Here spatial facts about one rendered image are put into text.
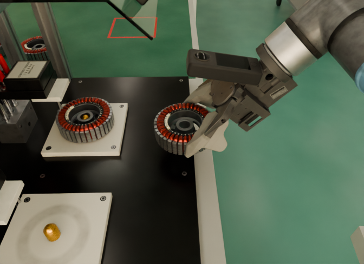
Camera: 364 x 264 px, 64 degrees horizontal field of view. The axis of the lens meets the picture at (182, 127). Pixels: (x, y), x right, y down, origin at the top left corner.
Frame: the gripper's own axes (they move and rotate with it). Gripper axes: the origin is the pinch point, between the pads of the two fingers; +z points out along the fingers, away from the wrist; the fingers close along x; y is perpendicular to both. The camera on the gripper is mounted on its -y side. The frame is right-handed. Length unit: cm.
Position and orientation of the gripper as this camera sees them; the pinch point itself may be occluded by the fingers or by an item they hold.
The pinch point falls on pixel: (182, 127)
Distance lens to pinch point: 54.0
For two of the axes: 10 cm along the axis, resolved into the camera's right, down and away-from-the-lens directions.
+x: -0.4, -6.7, 7.4
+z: -6.6, 5.7, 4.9
